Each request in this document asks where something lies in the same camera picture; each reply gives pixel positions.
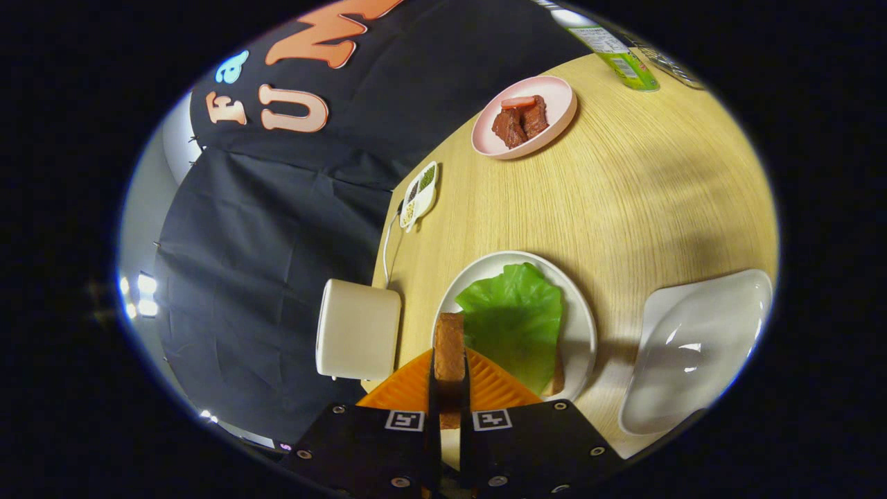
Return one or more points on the black backdrop cloth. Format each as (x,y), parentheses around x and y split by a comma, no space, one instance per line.
(277,242)

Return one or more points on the red sausage slice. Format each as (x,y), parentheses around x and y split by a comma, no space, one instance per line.
(518,102)

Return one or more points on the brown meat piece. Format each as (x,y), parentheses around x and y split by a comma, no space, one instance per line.
(520,125)

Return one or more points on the round white plate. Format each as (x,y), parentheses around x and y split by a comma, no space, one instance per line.
(578,326)

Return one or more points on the toasted bread slice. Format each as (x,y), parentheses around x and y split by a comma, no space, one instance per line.
(449,346)

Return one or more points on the pink plate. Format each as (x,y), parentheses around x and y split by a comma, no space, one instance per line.
(561,104)

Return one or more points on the cluster of bright lamps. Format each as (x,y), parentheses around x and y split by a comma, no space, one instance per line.
(145,294)

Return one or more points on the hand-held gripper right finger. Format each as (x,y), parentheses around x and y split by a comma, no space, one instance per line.
(533,443)

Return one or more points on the white toaster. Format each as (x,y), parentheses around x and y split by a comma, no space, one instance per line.
(357,329)

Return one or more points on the silver bottle with green label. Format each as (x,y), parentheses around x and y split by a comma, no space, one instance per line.
(617,59)

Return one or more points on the white divided dish with seeds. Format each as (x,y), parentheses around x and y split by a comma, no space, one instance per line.
(421,201)

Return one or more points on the white square dish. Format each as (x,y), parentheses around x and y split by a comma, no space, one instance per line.
(693,346)

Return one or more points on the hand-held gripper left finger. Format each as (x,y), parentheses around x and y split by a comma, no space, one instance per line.
(374,443)

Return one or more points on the green lettuce leaf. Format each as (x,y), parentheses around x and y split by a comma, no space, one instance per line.
(513,319)

